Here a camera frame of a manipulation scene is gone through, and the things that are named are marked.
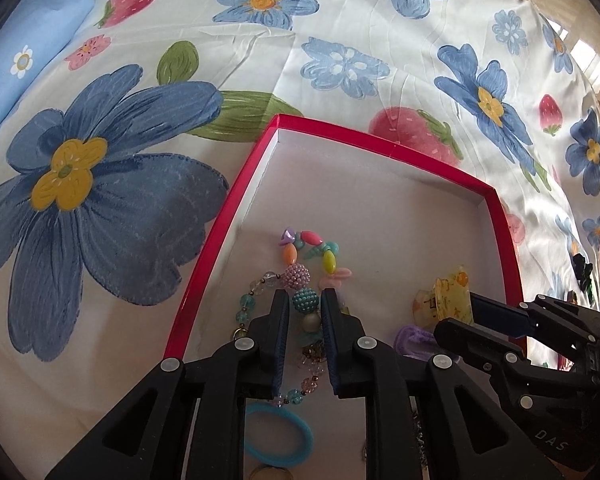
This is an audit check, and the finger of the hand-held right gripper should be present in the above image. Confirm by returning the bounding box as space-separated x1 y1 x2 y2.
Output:
434 317 580 411
467 292 600 356

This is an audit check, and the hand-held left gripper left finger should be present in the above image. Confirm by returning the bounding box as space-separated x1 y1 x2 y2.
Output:
45 288 291 480

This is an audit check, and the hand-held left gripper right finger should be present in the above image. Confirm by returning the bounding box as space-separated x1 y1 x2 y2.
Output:
321 287 565 480

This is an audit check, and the yellow claw hair clip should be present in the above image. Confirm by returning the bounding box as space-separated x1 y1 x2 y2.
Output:
412 265 475 328

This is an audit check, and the clear crystal bead bracelet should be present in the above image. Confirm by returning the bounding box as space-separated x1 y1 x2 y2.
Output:
235 270 325 408

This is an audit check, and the purple hair tie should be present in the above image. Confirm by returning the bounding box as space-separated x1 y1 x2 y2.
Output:
392 324 460 363

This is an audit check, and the colourful plastic bead bracelet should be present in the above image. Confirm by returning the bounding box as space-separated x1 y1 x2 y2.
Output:
279 229 355 356

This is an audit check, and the blue hair tie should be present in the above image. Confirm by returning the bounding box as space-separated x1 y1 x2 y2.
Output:
244 402 315 466

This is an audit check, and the silver chain bracelet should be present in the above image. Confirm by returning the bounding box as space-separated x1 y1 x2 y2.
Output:
362 405 428 480

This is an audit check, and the pale yellow bangle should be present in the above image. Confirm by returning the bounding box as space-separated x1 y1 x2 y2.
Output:
250 465 293 480

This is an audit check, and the red cardboard box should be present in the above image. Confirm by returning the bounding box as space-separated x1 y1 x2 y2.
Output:
166 113 529 480

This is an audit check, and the black scrunchie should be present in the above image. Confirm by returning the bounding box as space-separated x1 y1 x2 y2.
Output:
572 254 594 286

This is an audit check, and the floral strawberry bed sheet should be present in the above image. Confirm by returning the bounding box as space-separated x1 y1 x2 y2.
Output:
0 0 600 461

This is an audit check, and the light blue flower pillow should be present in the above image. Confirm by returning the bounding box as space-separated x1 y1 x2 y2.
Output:
0 0 96 151

